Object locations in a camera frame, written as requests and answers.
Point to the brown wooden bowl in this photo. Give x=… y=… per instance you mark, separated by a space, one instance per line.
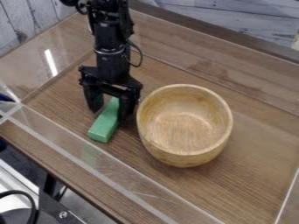
x=184 y=124

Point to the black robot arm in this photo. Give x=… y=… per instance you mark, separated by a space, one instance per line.
x=109 y=23

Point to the green rectangular block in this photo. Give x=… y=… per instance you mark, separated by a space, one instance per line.
x=105 y=124

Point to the blue object at left edge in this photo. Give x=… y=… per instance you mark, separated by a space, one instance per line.
x=5 y=98

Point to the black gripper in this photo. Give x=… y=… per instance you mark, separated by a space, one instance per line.
x=109 y=78

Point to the black table leg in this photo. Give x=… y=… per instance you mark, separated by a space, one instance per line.
x=49 y=185

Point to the black metal base plate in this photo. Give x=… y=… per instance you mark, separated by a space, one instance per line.
x=53 y=212

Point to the clear acrylic tray wall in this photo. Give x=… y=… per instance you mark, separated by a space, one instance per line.
x=247 y=186

